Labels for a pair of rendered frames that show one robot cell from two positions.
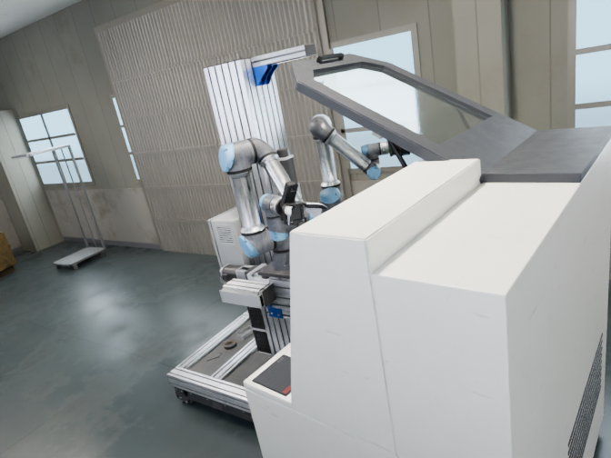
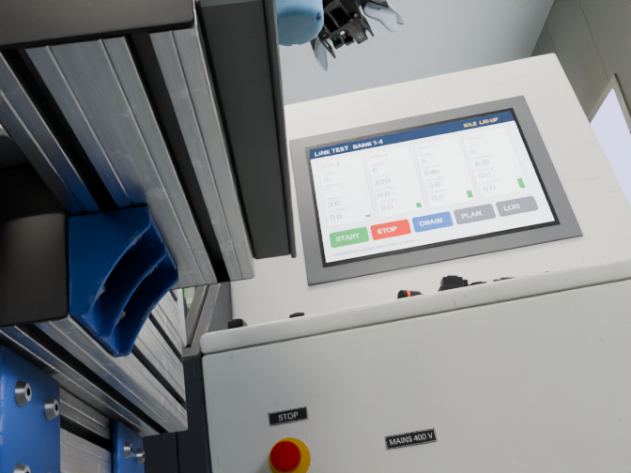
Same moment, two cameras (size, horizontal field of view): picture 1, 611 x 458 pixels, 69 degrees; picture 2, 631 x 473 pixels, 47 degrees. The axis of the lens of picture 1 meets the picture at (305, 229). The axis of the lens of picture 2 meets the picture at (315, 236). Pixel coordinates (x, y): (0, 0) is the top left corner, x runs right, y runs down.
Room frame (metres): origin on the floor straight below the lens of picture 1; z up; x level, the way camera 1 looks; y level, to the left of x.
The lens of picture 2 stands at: (2.25, 0.66, 0.69)
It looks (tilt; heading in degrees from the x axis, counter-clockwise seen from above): 23 degrees up; 231
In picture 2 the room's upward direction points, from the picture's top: 9 degrees counter-clockwise
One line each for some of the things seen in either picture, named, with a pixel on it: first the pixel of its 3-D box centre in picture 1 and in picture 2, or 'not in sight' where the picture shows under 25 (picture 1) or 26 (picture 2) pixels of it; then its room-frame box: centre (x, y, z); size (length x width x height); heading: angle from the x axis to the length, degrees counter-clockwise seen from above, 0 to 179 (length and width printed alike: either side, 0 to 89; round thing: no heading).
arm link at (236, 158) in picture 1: (246, 200); not in sight; (2.00, 0.24, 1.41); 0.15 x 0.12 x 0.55; 118
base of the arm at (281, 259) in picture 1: (285, 254); not in sight; (2.07, 0.12, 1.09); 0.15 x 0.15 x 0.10
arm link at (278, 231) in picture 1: (280, 225); (279, 1); (1.78, 0.10, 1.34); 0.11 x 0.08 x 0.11; 118
